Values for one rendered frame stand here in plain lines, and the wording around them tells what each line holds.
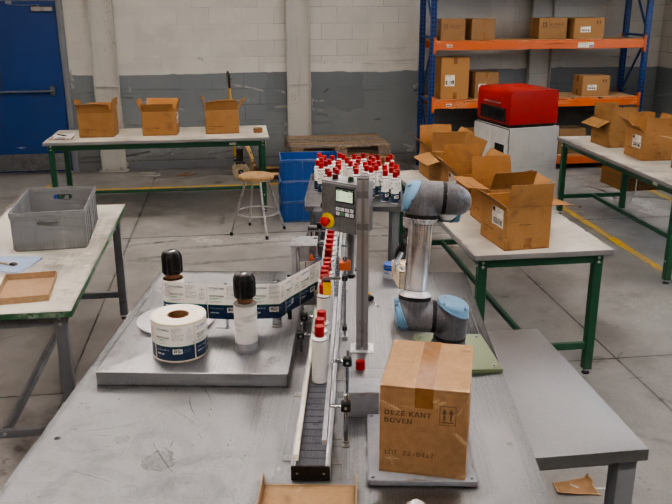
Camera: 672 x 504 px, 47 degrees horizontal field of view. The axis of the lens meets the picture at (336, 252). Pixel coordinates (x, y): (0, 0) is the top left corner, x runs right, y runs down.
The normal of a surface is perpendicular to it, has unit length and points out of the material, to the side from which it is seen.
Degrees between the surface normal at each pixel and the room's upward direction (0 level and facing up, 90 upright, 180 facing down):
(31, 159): 90
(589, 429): 0
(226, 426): 0
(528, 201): 100
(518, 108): 90
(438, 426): 90
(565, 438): 0
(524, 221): 91
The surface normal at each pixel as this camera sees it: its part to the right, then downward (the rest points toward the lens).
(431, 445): -0.19, 0.30
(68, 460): 0.00, -0.95
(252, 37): 0.13, 0.31
